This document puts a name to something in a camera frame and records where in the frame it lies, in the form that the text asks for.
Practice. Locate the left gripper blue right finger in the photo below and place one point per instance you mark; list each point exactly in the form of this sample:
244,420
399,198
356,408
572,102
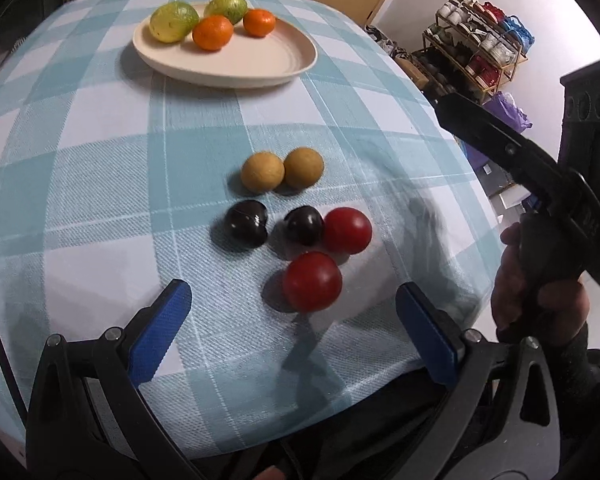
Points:
500,417

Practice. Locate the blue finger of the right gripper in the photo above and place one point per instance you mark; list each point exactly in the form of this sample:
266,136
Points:
483,131

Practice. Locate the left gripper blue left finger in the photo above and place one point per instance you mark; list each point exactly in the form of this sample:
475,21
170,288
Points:
87,418

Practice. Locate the red tomato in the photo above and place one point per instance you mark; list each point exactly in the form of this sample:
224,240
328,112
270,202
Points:
347,230
312,282

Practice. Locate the brown longan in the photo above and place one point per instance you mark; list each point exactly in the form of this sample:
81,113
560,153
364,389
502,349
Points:
262,172
303,167

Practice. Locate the dark plum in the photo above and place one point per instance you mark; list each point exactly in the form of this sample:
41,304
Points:
304,225
246,222

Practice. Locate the small orange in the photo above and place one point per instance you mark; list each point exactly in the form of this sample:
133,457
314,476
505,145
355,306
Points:
259,22

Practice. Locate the green yellow citrus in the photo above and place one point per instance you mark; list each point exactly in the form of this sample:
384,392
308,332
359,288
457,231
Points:
233,10
173,21

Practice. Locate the large orange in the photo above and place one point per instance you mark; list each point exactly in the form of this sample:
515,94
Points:
213,33

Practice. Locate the person's right hand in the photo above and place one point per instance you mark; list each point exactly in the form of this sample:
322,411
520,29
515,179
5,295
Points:
554,313

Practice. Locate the purple bag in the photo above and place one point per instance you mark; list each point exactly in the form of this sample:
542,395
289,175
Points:
503,106

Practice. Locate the wooden shoe rack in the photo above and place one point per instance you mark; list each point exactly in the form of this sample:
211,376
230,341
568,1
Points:
473,47

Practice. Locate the teal checked tablecloth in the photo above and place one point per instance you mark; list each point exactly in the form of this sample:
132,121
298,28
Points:
114,180

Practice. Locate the cream round plate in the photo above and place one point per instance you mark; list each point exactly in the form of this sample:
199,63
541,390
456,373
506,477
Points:
245,62

